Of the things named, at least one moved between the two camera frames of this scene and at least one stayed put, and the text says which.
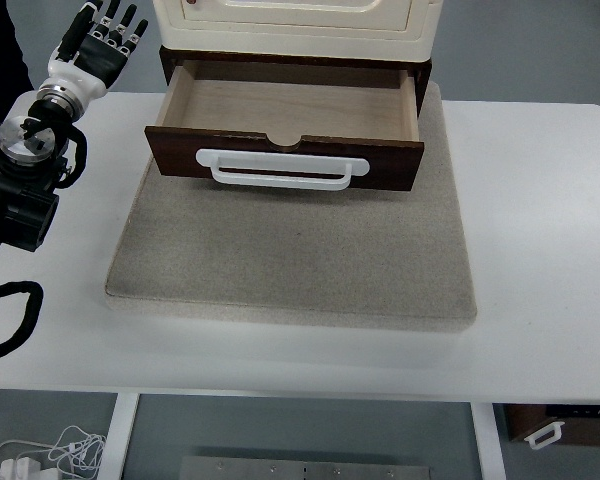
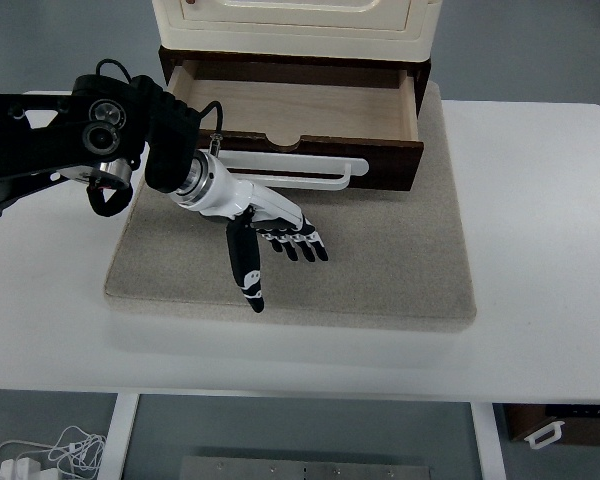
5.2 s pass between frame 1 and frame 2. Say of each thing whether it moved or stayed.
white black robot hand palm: moved
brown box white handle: stayed
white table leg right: stayed
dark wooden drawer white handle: stayed
